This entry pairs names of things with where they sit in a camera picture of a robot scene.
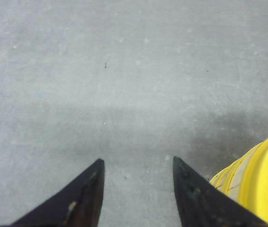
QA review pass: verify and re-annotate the woven bamboo steamer lid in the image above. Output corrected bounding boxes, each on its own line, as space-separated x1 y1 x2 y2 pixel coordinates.
209 138 268 222

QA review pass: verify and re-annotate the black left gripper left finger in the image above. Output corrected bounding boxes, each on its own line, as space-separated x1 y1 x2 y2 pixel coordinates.
13 159 105 225

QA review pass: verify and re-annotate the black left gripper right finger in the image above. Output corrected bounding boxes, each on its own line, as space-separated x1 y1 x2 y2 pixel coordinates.
173 156 266 225

